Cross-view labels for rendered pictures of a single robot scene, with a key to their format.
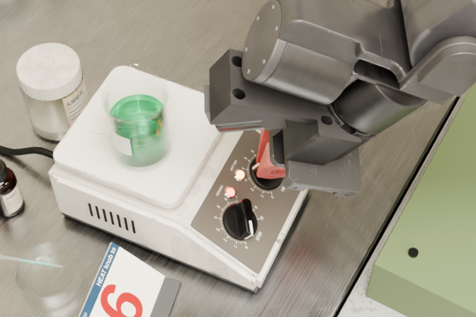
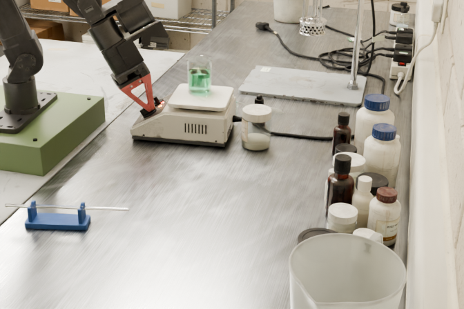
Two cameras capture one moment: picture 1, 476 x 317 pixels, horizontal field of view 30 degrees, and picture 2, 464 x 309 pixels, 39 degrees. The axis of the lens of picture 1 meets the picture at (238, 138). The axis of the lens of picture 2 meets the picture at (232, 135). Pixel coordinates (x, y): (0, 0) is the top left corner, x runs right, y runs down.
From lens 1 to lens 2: 1.71 m
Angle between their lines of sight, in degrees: 102
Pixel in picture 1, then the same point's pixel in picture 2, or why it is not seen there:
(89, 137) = (221, 91)
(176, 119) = (190, 97)
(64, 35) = (279, 170)
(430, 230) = (81, 103)
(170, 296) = not seen: hidden behind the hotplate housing
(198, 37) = (204, 178)
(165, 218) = not seen: hidden behind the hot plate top
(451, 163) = (69, 116)
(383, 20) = (107, 7)
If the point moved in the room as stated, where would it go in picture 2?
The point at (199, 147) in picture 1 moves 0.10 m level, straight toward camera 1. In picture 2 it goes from (177, 93) to (165, 77)
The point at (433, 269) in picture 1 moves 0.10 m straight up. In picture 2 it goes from (81, 97) to (77, 52)
